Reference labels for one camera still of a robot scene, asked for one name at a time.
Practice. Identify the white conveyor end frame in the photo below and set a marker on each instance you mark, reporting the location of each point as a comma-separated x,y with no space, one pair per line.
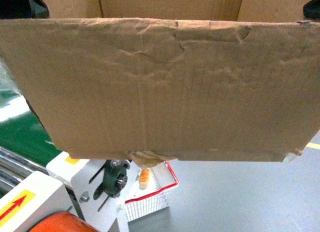
95,191

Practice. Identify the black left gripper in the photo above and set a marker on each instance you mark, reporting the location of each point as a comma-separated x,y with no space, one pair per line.
23,9

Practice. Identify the clear red-rimmed plastic basket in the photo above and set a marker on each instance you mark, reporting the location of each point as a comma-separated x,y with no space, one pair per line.
142,202

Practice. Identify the brown cardboard box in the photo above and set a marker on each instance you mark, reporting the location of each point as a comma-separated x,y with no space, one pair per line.
154,80

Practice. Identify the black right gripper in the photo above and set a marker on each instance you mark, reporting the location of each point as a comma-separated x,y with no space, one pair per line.
311,10

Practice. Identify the orange conveyor roller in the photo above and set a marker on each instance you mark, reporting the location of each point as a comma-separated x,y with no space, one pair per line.
62,221

